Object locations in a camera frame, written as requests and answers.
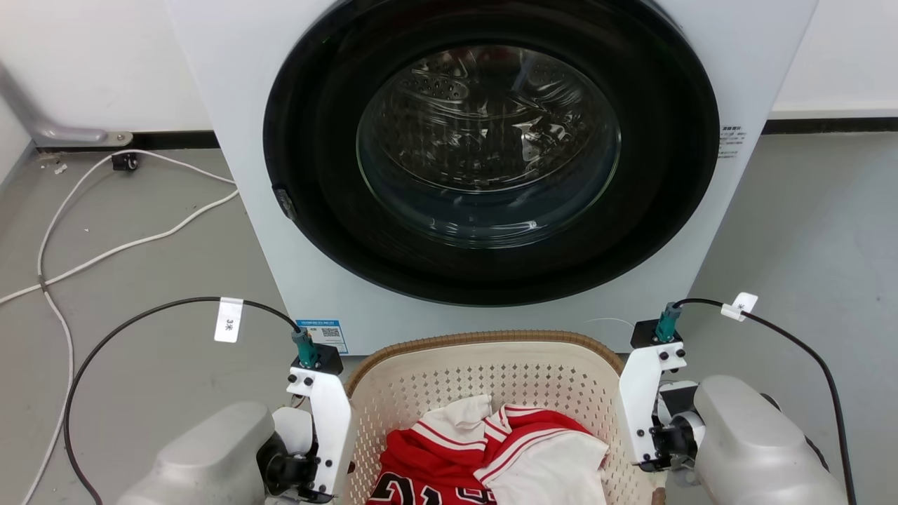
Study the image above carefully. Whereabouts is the black round washer door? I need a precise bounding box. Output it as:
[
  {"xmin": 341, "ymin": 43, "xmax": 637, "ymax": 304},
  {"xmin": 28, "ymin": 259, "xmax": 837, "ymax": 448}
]
[{"xmin": 263, "ymin": 0, "xmax": 721, "ymax": 307}]

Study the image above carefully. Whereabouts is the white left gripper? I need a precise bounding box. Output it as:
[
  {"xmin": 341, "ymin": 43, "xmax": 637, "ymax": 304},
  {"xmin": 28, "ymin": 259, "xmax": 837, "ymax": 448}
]
[{"xmin": 257, "ymin": 368, "xmax": 355, "ymax": 503}]

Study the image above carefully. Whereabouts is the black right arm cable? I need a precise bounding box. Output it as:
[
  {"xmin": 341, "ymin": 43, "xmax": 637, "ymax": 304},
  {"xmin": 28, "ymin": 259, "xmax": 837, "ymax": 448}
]
[{"xmin": 675, "ymin": 297, "xmax": 858, "ymax": 505}]

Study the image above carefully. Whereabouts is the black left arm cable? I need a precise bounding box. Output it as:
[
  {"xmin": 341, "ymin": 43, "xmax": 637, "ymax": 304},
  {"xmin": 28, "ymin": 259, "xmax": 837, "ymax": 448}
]
[{"xmin": 63, "ymin": 296, "xmax": 304, "ymax": 505}]

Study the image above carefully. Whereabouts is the black baseboard strip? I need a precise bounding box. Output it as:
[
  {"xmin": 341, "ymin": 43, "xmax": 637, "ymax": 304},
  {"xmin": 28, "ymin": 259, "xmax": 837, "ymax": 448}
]
[
  {"xmin": 763, "ymin": 117, "xmax": 898, "ymax": 135},
  {"xmin": 130, "ymin": 130, "xmax": 220, "ymax": 150}
]

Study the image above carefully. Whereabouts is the short white floor cable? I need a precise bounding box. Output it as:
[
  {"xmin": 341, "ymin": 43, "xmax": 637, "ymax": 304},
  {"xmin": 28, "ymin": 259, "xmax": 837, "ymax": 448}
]
[{"xmin": 0, "ymin": 188, "xmax": 241, "ymax": 307}]

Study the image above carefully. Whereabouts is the cream perforated laundry basket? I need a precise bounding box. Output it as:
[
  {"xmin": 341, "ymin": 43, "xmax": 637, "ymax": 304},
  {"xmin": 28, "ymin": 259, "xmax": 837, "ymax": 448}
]
[{"xmin": 343, "ymin": 330, "xmax": 668, "ymax": 505}]

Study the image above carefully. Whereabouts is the teal left cable connector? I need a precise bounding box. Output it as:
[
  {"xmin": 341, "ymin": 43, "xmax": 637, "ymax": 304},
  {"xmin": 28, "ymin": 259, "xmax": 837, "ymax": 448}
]
[{"xmin": 292, "ymin": 328, "xmax": 321, "ymax": 370}]

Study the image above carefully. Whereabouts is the teal cable connector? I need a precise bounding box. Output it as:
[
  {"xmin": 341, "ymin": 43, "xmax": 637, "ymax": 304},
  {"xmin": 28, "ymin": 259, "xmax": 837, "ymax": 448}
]
[
  {"xmin": 292, "ymin": 328, "xmax": 321, "ymax": 370},
  {"xmin": 654, "ymin": 302, "xmax": 683, "ymax": 344}
]

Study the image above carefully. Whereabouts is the teal right cable connector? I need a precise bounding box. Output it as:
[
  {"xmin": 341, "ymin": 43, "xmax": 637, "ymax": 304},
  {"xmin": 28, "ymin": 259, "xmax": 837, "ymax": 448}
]
[{"xmin": 654, "ymin": 302, "xmax": 683, "ymax": 344}]

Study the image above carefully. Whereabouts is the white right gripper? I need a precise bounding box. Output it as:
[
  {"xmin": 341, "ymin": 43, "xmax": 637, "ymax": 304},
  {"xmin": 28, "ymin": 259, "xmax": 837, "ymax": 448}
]
[{"xmin": 617, "ymin": 342, "xmax": 703, "ymax": 472}]

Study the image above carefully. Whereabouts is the white front-load washing machine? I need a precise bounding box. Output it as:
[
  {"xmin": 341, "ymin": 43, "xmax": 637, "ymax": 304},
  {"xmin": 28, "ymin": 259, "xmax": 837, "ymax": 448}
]
[{"xmin": 166, "ymin": 0, "xmax": 819, "ymax": 356}]

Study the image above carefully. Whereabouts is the long white cable tag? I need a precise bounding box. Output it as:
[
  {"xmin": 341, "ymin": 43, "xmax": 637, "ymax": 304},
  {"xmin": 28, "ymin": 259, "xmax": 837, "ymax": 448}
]
[{"xmin": 213, "ymin": 297, "xmax": 245, "ymax": 344}]

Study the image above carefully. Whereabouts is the long looping white floor cable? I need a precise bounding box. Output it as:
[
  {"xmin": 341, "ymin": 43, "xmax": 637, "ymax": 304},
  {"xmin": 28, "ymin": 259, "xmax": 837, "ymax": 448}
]
[{"xmin": 20, "ymin": 148, "xmax": 238, "ymax": 505}]

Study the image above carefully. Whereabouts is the small white cable tag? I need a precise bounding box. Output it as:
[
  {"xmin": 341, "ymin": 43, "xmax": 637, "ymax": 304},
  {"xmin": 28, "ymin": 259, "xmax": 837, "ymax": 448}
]
[{"xmin": 720, "ymin": 292, "xmax": 759, "ymax": 323}]

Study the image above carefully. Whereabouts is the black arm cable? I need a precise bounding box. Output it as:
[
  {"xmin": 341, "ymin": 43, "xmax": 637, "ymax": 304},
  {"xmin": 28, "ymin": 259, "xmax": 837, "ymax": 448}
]
[
  {"xmin": 675, "ymin": 297, "xmax": 858, "ymax": 505},
  {"xmin": 63, "ymin": 296, "xmax": 304, "ymax": 505}
]

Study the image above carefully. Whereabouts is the red and white jersey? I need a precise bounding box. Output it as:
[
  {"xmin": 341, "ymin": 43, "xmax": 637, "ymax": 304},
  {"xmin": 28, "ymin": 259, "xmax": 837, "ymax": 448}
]
[{"xmin": 366, "ymin": 394, "xmax": 610, "ymax": 505}]

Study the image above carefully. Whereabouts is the small text label sticker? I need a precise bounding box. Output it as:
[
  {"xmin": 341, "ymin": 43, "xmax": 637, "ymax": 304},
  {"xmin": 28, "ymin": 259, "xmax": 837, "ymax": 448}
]
[{"xmin": 718, "ymin": 125, "xmax": 747, "ymax": 161}]

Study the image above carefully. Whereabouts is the blue energy label sticker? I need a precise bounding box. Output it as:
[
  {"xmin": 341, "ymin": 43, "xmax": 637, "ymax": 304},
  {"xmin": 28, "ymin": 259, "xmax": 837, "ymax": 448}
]
[{"xmin": 295, "ymin": 319, "xmax": 349, "ymax": 356}]

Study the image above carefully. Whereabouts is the grey wall pipe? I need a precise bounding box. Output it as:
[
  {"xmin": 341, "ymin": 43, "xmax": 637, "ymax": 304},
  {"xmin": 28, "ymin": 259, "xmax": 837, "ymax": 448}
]
[{"xmin": 0, "ymin": 62, "xmax": 134, "ymax": 147}]

